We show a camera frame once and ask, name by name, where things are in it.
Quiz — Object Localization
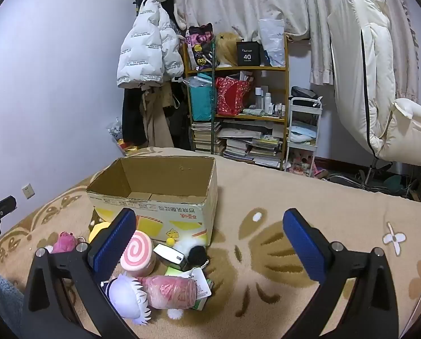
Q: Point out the colourful snack packets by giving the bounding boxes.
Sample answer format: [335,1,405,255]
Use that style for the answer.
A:
[115,138,141,156]

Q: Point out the white plastic bag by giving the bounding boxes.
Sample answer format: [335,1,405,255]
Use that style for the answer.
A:
[258,18,287,68]

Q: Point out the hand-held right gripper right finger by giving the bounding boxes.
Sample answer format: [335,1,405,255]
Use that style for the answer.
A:
[282,208,400,339]

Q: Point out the narrow stack of books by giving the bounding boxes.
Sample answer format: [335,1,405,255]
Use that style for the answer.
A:
[191,122,222,155]

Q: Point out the beige hanging coat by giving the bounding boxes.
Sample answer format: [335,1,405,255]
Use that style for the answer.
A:
[140,84,177,148]

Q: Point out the yellow plush toy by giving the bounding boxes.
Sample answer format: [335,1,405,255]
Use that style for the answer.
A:
[89,219,111,244]

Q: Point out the blonde wig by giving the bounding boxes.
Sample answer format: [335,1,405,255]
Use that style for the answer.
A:
[215,32,246,68]

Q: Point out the red gift bag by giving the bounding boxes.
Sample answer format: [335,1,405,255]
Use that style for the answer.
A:
[215,77,252,116]

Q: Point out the green tissue pack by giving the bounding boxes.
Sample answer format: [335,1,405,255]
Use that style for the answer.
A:
[165,266,214,311]

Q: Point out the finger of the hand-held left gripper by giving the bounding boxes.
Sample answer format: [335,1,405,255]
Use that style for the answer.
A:
[0,196,17,220]

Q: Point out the black and white fluffy plush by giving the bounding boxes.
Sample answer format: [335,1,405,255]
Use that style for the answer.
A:
[172,236,210,272]

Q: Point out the light blue cloth bundle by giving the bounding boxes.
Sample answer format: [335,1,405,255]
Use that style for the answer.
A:
[290,125,317,144]

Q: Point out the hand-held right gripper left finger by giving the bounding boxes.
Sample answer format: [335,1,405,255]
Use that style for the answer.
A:
[20,208,137,339]

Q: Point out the cream padded chair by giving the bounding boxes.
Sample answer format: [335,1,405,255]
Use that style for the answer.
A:
[327,0,421,198]

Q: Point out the row of cosmetic bottles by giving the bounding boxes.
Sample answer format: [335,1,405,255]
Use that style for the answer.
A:
[246,85,288,118]

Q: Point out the beige patterned blanket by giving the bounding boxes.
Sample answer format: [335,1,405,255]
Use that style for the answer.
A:
[0,146,421,339]

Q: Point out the white paper hang tag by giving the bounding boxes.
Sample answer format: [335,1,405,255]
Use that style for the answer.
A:
[179,268,212,299]

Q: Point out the dark hanging garment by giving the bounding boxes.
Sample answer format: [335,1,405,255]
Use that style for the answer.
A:
[163,78,193,149]

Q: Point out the white trolley cart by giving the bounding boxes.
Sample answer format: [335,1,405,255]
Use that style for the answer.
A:
[284,96,324,179]

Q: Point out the printed cardboard box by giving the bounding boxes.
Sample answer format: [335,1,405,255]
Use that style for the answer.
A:
[86,155,218,247]

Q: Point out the small pink plush toy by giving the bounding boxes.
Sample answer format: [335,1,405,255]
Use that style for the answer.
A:
[51,231,80,255]

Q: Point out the wide pile of books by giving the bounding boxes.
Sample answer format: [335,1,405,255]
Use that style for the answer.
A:
[219,120,285,168]

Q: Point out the white-haired doll plush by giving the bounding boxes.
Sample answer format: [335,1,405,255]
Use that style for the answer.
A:
[101,273,153,325]

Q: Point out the pink swirl roll plush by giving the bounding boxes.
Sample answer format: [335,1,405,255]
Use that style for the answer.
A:
[120,229,158,276]

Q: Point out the white puffer jacket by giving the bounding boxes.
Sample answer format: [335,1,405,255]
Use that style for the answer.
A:
[117,0,186,89]

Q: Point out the dark bag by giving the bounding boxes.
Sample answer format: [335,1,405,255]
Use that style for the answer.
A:
[291,86,320,108]

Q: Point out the black hanging coat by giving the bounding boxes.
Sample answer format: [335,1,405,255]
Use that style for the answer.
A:
[122,86,148,145]

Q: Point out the small white and black box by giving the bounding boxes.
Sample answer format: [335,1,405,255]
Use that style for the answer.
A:
[153,244,189,271]

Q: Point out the teal shopping bag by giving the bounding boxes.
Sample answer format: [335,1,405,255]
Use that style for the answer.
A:
[188,73,216,121]

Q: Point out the black cardboard box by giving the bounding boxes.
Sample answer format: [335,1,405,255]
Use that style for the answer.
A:
[236,40,261,68]

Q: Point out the pale patterned curtain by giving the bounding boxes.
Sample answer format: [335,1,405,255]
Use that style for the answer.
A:
[175,0,419,103]

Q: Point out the clear plastic bag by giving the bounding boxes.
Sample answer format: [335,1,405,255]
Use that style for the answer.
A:
[106,118,126,141]

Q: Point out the grey-blue clothing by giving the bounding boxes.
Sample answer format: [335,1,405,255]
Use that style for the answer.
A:
[0,261,24,339]

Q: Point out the wooden shelf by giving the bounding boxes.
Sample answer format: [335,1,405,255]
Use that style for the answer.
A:
[182,37,290,170]

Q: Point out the pink toys in cart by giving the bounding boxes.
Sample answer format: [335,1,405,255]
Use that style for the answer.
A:
[288,148,319,178]

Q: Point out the black printed bag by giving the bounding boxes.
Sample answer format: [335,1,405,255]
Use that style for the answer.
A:
[187,24,216,71]

